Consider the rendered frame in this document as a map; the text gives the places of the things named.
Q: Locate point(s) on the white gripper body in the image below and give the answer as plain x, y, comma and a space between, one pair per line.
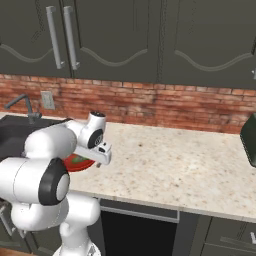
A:
96, 157

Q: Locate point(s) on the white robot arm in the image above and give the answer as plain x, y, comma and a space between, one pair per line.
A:
40, 173

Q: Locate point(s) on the green cucumber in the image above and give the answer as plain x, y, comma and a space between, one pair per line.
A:
78, 160

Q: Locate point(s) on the red bowl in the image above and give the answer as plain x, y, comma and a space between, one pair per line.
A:
80, 165

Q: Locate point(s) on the black sink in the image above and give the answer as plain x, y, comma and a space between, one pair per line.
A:
13, 133

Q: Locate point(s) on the dark grey tap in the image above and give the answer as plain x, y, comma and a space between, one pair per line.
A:
30, 115

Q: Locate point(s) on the black dishwasher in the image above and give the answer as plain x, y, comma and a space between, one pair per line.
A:
140, 233

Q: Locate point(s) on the dark grey lower cupboard door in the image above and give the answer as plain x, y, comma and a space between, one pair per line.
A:
13, 241

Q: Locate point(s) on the dark grey cupboard door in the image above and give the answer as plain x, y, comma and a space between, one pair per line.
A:
23, 36
116, 36
13, 241
210, 40

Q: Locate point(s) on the dark grey drawer front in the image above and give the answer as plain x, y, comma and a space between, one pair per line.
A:
233, 230

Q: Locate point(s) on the dark green appliance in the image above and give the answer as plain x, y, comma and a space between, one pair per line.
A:
250, 140

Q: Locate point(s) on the grey wall socket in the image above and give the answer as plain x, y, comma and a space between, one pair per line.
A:
48, 100

